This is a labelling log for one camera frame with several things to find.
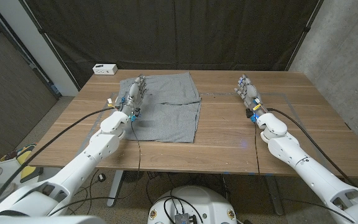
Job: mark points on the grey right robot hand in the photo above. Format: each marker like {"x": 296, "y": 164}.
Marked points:
{"x": 250, "y": 91}

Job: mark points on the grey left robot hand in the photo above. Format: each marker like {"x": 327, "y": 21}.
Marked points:
{"x": 134, "y": 93}

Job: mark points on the gray shorts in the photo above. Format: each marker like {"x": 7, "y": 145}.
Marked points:
{"x": 172, "y": 118}

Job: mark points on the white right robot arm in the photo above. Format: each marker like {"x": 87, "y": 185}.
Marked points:
{"x": 309, "y": 171}

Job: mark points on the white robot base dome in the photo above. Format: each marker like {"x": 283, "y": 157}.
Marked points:
{"x": 197, "y": 202}

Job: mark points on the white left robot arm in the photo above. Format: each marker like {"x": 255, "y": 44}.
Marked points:
{"x": 73, "y": 169}

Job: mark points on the white power strip box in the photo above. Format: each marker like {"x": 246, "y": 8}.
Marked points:
{"x": 105, "y": 69}

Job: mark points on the black power plug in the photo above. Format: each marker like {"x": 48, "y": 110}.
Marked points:
{"x": 101, "y": 177}

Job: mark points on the black backdrop curtain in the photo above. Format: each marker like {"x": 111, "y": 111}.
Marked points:
{"x": 182, "y": 31}

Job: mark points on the black round fan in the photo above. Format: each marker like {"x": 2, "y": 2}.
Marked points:
{"x": 132, "y": 176}

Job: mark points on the black backdrop stand pole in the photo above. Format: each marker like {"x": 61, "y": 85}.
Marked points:
{"x": 51, "y": 46}
{"x": 306, "y": 29}

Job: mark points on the white table leg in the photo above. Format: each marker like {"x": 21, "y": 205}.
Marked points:
{"x": 114, "y": 189}

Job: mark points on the grey table leg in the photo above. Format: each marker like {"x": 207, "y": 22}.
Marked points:
{"x": 275, "y": 196}

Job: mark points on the yellow and black item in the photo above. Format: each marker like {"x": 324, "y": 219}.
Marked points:
{"x": 26, "y": 158}

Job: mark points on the grey electronics module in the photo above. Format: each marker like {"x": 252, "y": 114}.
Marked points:
{"x": 183, "y": 218}

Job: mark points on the white floor box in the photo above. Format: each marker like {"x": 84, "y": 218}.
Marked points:
{"x": 11, "y": 165}

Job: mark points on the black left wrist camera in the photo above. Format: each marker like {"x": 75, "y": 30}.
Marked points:
{"x": 137, "y": 112}

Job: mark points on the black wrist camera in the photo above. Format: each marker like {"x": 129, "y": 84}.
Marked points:
{"x": 249, "y": 112}
{"x": 137, "y": 112}

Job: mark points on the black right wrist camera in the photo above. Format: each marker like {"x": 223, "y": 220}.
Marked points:
{"x": 249, "y": 112}

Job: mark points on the black door frame rail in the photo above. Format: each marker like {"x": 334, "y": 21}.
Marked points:
{"x": 20, "y": 51}

